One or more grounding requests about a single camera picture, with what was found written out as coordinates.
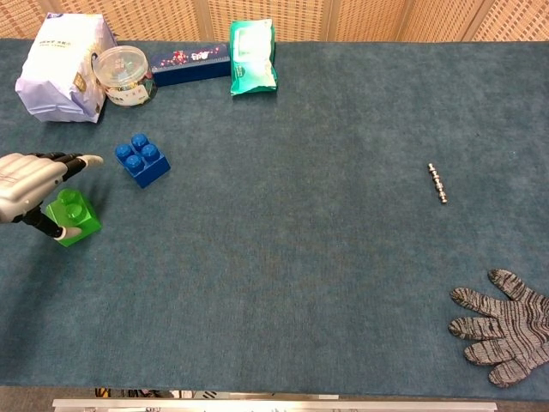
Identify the grey knit work glove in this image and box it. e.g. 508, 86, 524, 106
447, 268, 549, 390

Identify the dark blue long box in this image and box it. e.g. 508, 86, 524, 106
148, 41, 232, 87

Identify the clear plastic round jar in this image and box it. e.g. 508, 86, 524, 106
92, 45, 159, 108

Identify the blue toy brick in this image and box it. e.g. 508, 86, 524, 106
114, 132, 172, 190

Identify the wicker folding screen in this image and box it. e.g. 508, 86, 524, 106
0, 0, 549, 43

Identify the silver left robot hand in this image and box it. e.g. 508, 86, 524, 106
0, 151, 106, 244

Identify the green wet wipes pack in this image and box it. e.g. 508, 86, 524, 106
228, 17, 280, 97

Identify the white lavender paper bag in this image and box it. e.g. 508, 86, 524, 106
15, 12, 119, 124

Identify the aluminium profile rail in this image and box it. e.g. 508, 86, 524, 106
51, 397, 499, 412

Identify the small metal bead chain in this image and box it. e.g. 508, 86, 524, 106
426, 161, 450, 206

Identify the green toy brick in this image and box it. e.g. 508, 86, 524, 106
45, 188, 104, 248

